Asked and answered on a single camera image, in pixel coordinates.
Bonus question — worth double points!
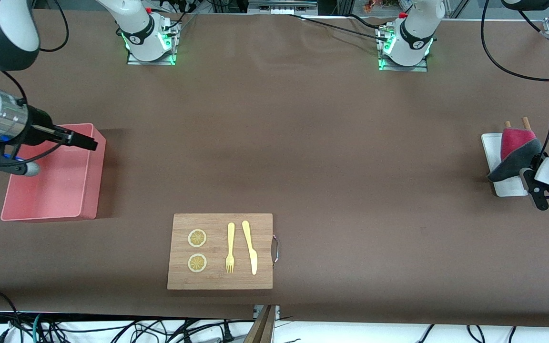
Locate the dark wooden plank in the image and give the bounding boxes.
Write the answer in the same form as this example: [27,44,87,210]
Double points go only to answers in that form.
[244,305,275,343]

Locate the pink and grey cloth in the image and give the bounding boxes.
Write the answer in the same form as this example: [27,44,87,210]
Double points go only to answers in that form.
[488,128,542,182]

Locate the colourful small objects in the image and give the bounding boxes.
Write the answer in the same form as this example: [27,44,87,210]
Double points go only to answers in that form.
[363,0,399,14]

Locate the grey power strip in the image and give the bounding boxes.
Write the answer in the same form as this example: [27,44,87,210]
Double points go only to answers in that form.
[248,0,318,15]

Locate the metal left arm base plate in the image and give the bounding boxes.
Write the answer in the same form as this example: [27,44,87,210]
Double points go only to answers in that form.
[377,26,428,72]

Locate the pink plastic bin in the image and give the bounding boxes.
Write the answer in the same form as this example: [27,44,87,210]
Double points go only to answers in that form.
[0,123,107,223]

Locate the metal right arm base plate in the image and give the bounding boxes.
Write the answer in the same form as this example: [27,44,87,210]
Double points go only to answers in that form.
[127,14,178,66]

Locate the wooden cutting board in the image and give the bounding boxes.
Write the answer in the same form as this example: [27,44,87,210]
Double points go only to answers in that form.
[167,213,274,291]

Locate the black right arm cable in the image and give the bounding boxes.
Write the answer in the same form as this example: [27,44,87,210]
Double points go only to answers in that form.
[0,0,69,108]

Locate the brown table cover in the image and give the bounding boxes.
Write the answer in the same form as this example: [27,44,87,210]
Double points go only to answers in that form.
[0,9,549,329]

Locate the yellow plastic fork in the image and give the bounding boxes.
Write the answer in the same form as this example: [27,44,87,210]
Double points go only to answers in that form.
[225,222,235,274]

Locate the yellow plastic knife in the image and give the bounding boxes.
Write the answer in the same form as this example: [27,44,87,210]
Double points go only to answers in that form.
[242,220,258,275]

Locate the metal bracket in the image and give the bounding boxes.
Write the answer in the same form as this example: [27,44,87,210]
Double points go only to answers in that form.
[253,305,281,321]

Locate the white rack tray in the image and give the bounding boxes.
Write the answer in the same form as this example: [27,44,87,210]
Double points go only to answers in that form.
[481,132,529,197]

